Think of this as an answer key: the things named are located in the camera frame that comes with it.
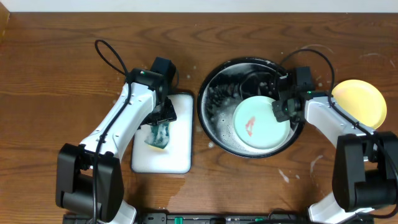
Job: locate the yellow plate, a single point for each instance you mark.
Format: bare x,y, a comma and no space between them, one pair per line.
361,100

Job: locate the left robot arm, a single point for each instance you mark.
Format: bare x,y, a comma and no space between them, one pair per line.
89,176

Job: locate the round black tray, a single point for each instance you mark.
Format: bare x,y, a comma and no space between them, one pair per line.
225,88

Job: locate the mint green plate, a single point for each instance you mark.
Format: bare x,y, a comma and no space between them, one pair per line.
256,126

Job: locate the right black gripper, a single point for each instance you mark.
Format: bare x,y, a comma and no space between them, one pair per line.
280,116

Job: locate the black rectangular foam tray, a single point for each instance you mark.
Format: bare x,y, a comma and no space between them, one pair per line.
176,157

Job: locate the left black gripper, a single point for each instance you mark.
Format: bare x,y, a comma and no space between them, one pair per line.
165,115

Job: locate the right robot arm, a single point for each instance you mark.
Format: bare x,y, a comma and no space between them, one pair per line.
365,168

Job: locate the green yellow sponge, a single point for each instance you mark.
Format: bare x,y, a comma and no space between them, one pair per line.
158,136

